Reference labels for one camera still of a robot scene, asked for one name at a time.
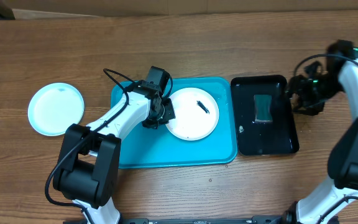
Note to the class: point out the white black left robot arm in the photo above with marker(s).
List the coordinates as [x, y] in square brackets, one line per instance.
[86, 171]

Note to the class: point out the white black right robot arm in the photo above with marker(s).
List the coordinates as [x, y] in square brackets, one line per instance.
[340, 187]

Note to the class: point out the black rectangular tray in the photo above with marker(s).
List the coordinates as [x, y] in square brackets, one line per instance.
[256, 139]

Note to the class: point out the light blue plate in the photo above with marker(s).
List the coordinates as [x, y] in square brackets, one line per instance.
[54, 108]

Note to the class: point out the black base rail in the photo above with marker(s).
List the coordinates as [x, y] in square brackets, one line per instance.
[260, 219]

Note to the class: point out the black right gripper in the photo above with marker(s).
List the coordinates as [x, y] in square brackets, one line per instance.
[301, 97]

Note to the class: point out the teal plastic tray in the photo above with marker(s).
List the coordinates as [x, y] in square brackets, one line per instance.
[151, 148]

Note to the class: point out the green sponge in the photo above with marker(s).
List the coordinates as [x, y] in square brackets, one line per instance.
[262, 108]

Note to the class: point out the white plate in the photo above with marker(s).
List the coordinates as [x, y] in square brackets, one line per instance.
[196, 114]

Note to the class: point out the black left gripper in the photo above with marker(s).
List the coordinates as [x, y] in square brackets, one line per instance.
[169, 114]

